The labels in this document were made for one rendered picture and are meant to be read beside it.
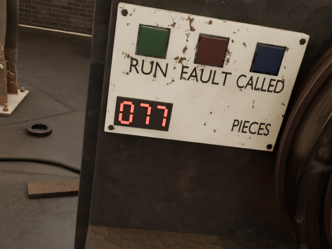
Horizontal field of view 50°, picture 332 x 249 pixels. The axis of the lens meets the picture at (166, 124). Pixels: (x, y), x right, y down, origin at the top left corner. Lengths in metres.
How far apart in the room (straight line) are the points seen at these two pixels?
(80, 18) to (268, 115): 6.11
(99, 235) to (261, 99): 0.34
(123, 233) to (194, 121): 0.24
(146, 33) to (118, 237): 0.34
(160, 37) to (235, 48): 0.10
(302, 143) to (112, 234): 0.34
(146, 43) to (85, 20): 6.09
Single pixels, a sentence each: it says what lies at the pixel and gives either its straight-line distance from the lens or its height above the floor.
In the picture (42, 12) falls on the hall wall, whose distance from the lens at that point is 6.68.
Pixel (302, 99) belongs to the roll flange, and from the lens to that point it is 0.48.
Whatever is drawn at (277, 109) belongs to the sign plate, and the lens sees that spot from 0.55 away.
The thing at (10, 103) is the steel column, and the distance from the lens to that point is 3.34.
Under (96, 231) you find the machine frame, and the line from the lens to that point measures 0.64.
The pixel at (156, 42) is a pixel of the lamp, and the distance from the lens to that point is 0.48.
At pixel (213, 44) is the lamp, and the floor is 1.21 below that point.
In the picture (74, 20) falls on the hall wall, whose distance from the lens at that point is 6.59.
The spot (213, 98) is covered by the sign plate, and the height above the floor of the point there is 1.13.
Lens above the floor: 1.29
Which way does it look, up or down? 23 degrees down
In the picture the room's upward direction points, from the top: 10 degrees clockwise
